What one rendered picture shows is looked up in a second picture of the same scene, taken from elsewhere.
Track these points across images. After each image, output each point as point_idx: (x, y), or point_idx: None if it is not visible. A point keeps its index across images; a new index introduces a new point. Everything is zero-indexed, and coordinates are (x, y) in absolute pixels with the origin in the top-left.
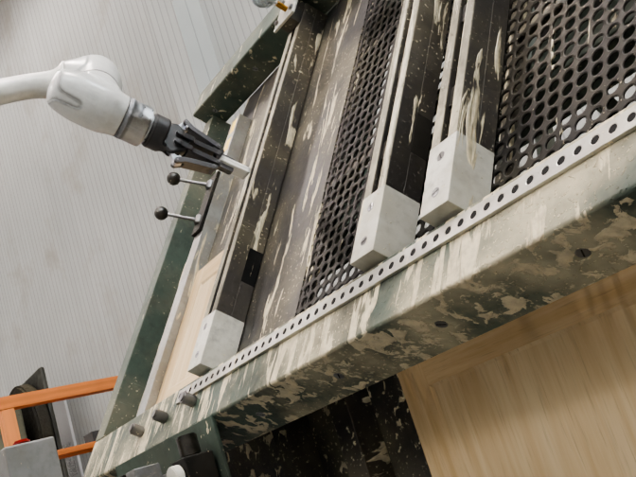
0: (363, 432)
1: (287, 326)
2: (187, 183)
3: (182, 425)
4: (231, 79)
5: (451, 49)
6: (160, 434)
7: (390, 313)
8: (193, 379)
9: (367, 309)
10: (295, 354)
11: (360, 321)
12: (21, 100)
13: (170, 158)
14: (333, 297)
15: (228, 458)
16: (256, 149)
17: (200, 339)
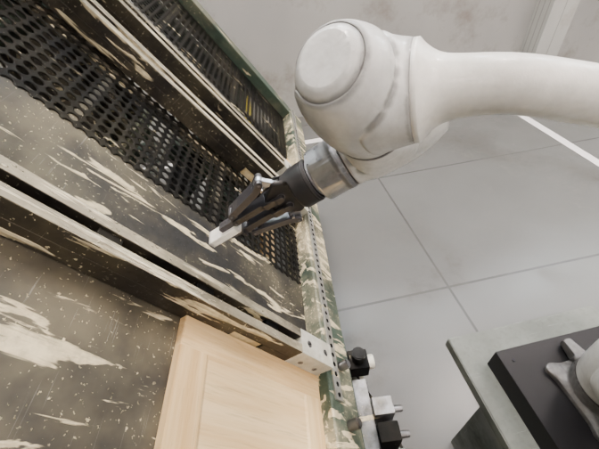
0: None
1: (315, 258)
2: None
3: (349, 383)
4: None
5: (250, 128)
6: (357, 430)
7: (318, 214)
8: (313, 417)
9: (315, 220)
10: (324, 258)
11: (318, 224)
12: (519, 115)
13: (300, 211)
14: (311, 229)
15: None
16: (112, 241)
17: (316, 351)
